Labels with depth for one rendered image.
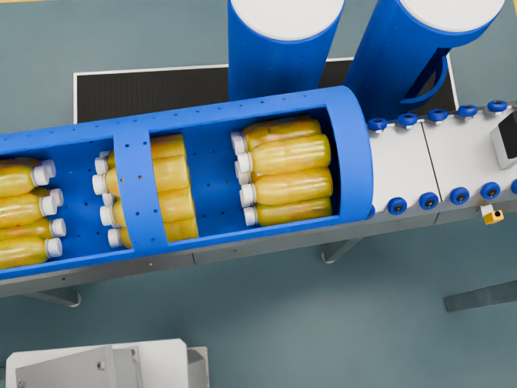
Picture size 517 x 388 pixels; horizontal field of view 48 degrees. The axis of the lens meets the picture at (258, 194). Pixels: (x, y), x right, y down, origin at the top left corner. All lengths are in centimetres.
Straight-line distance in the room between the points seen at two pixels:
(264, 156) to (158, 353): 42
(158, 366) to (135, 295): 119
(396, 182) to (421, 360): 107
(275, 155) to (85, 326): 136
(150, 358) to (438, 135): 86
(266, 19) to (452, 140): 54
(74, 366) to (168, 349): 22
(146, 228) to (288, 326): 125
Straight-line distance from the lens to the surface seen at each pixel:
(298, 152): 114
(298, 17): 143
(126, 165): 108
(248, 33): 144
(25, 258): 126
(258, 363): 225
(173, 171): 113
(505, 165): 150
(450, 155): 149
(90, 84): 238
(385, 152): 144
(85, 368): 92
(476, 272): 246
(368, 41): 174
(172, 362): 110
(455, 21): 151
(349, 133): 110
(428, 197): 138
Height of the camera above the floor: 225
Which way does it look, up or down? 75 degrees down
